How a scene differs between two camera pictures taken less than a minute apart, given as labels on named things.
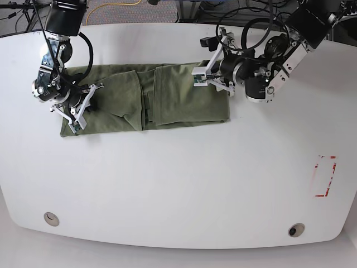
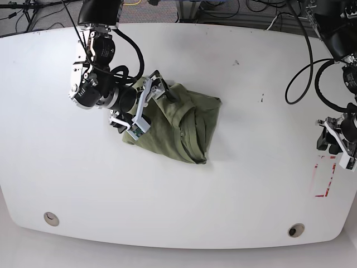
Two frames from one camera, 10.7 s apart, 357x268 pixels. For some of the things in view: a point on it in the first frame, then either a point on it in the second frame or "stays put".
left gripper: x=74 y=115 → x=154 y=86
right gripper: x=220 y=68 → x=335 y=124
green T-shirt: x=143 y=96 → x=184 y=129
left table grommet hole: x=51 y=219 stays put
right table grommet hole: x=295 y=230 stays put
